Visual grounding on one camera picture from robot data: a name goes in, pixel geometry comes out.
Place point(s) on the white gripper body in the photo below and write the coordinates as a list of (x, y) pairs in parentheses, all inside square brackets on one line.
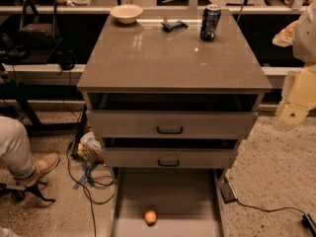
[(306, 39)]

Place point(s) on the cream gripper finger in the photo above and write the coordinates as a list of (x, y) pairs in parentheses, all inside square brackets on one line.
[(298, 98), (285, 37)]

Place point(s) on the orange fruit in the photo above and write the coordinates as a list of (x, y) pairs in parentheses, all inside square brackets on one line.
[(150, 217)]

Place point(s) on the grey drawer cabinet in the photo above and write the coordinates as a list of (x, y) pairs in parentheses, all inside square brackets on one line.
[(140, 67)]

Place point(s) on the bottom open grey drawer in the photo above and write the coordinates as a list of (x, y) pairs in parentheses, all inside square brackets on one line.
[(187, 203)]

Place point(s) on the middle grey drawer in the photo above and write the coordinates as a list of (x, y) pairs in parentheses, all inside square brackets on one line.
[(173, 158)]

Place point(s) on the top grey drawer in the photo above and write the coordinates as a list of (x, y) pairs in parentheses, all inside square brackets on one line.
[(164, 124)]

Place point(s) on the dark blue soda can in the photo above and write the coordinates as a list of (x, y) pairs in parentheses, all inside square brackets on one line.
[(210, 19)]

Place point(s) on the dark blue snack bar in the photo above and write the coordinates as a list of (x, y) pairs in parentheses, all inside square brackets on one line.
[(169, 27)]

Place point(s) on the black power brick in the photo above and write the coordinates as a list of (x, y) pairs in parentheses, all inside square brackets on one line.
[(227, 193)]

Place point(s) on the white ceramic bowl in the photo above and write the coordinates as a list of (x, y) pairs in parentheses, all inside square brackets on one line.
[(126, 14)]

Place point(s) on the snack bag on floor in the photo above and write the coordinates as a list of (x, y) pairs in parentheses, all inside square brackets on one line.
[(89, 148)]

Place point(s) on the black office chair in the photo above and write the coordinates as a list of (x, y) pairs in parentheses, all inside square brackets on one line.
[(29, 40)]

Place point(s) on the tan shoe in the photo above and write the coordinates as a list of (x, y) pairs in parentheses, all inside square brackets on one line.
[(36, 169)]

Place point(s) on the person leg beige trousers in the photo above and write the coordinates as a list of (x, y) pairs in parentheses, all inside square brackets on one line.
[(15, 149)]

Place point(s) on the black chair base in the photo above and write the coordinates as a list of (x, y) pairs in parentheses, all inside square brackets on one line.
[(18, 193)]

